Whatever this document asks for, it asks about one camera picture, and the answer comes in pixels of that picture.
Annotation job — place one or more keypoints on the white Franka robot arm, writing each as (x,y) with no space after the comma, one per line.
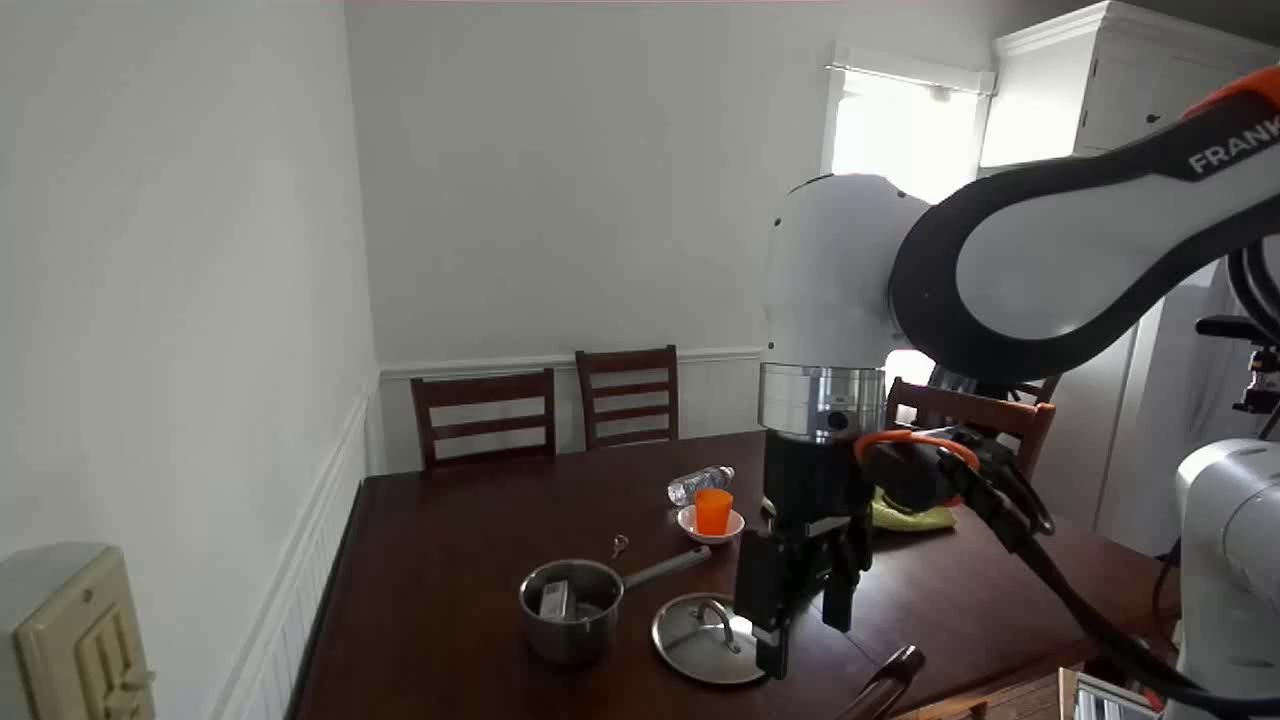
(1012,277)

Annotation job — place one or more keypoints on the clear plastic water bottle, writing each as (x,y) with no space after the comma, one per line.
(685,486)

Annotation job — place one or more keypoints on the silver pot lid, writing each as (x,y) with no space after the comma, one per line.
(707,640)

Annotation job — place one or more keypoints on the dark wooden chair left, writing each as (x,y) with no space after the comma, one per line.
(485,416)

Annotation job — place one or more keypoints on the small white saucer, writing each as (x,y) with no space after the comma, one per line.
(702,532)

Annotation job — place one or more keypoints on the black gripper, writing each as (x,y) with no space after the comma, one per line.
(808,551)

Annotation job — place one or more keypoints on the silver pot with handle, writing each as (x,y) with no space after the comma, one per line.
(599,605)

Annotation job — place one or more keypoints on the orange plastic cup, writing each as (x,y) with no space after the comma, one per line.
(715,505)

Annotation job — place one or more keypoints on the yellow-green cloth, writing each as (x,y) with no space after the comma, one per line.
(900,521)

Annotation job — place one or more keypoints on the beige wall light switch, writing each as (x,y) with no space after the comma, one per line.
(71,640)

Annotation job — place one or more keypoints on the glass spice bottle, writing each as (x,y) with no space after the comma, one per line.
(559,600)

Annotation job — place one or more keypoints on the dark wooden chair right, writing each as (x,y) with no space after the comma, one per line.
(1003,433)

